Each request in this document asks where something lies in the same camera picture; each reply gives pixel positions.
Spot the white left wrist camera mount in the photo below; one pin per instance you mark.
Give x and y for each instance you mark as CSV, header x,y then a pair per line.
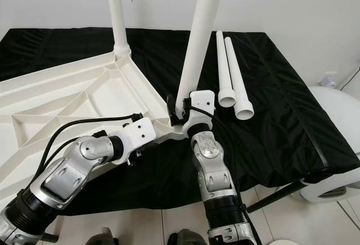
x,y
140,132

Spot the white round disc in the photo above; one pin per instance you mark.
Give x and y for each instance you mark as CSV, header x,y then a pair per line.
x,y
281,242

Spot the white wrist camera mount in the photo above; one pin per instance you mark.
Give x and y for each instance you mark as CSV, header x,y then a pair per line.
x,y
202,98
140,132

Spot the grey robot right leg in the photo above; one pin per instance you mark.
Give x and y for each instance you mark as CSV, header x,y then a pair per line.
x,y
185,239

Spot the black tablecloth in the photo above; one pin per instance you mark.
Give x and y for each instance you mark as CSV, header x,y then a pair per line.
x,y
287,132

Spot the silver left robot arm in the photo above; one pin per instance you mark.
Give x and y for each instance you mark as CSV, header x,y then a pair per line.
x,y
67,177

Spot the white rounded appliance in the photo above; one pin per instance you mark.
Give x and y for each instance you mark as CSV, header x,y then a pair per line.
x,y
332,115

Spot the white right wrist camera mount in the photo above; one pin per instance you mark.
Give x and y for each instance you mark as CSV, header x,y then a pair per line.
x,y
202,98

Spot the grey robot leg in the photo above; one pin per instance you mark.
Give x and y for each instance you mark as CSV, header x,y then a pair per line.
x,y
185,239
102,238

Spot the grey robot left leg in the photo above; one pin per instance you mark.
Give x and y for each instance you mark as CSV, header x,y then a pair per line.
x,y
102,238

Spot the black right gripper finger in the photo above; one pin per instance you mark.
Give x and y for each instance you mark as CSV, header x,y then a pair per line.
x,y
172,108

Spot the white plastic table leg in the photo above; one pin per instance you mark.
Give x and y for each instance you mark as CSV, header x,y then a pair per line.
x,y
225,70
117,8
202,31
241,87

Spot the black metal table leg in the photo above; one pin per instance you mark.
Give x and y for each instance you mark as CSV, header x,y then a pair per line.
x,y
275,197
49,237

